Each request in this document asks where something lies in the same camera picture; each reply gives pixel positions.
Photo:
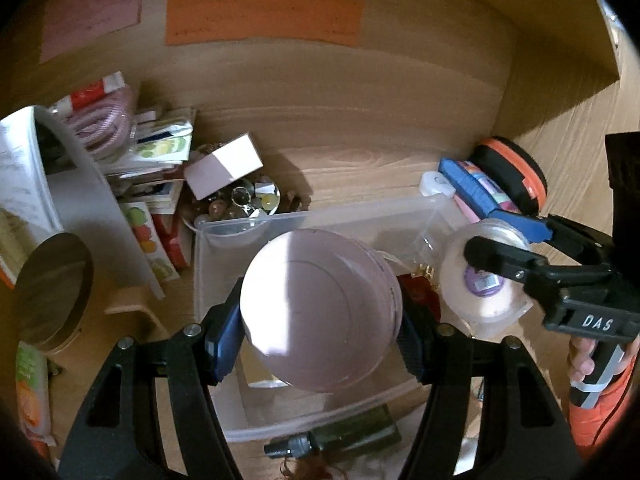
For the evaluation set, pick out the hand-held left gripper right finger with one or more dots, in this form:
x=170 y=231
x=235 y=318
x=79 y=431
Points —
x=413 y=347

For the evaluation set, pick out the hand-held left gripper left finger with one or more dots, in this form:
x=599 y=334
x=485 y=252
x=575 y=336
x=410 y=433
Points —
x=223 y=342

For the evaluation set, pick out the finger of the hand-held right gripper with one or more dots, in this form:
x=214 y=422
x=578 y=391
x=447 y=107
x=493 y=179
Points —
x=500 y=257
x=530 y=227

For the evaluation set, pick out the clear tape roll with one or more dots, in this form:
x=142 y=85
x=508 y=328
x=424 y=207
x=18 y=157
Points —
x=480 y=290

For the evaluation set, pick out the lilac round jar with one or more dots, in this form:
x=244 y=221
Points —
x=320 y=310

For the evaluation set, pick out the clear plastic storage box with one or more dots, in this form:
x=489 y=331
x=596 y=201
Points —
x=350 y=220

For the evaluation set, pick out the person's right forearm orange sleeve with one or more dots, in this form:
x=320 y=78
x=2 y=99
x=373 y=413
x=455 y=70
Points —
x=605 y=410

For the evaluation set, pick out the person's right hand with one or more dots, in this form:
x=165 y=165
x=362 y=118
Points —
x=581 y=360

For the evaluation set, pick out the red item in box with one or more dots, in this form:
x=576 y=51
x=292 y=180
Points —
x=422 y=296

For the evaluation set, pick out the orange black round case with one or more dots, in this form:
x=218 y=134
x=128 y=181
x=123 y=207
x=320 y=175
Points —
x=515 y=175

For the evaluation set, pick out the pink eraser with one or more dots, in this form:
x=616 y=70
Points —
x=465 y=210

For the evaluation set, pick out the blue rectangular box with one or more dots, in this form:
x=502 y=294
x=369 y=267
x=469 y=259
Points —
x=475 y=187

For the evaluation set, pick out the red packet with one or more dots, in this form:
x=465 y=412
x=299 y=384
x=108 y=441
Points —
x=175 y=245

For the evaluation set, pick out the dark green bottle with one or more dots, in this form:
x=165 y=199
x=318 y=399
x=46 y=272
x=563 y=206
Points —
x=340 y=437

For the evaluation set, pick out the fruit print card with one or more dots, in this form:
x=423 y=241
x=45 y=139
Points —
x=147 y=242

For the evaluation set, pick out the glass bowl of beads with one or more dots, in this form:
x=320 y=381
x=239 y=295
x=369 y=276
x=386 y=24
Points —
x=240 y=205

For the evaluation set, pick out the small white box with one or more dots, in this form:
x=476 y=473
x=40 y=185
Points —
x=222 y=167

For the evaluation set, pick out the round wooden lid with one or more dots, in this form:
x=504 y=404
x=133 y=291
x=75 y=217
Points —
x=52 y=295

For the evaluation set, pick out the green orange snack packet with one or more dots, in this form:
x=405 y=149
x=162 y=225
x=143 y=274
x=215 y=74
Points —
x=30 y=395

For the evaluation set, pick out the lime print packet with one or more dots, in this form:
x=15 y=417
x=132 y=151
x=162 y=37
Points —
x=162 y=147

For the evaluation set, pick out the orange paper sheet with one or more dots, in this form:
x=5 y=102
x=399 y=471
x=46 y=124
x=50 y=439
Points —
x=265 y=17

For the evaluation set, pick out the pink paper sheet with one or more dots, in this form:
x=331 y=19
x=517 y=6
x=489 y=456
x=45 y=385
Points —
x=85 y=15

